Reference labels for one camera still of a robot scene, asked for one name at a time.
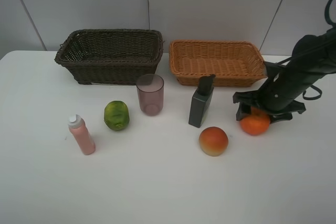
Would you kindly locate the red yellow peach fruit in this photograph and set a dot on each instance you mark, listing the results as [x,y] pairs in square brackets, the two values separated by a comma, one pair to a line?
[213,141]

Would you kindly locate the pink bottle white cap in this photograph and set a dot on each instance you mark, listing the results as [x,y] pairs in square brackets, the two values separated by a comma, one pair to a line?
[78,129]

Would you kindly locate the translucent purple plastic cup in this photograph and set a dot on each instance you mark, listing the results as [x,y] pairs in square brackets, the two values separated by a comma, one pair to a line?
[150,89]

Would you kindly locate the dark brown wicker basket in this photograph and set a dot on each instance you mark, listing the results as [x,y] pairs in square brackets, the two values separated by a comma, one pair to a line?
[110,56]

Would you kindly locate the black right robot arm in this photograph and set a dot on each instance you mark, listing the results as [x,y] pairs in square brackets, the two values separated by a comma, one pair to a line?
[313,57]

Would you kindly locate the green lime fruit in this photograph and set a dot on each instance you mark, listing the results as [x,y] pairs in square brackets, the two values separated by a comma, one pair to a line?
[116,115]

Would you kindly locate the orange mandarin fruit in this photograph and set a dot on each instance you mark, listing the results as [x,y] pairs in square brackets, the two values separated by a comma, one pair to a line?
[256,123]

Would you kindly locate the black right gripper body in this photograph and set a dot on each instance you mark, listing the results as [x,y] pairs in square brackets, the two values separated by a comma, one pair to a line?
[278,93]

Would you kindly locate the dark green pump bottle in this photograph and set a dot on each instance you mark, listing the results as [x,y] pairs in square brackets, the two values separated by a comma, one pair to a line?
[201,100]

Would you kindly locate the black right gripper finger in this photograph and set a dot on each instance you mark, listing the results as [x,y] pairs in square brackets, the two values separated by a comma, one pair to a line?
[244,110]
[274,118]

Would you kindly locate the light orange wicker basket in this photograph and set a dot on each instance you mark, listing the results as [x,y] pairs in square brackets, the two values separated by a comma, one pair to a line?
[234,63]

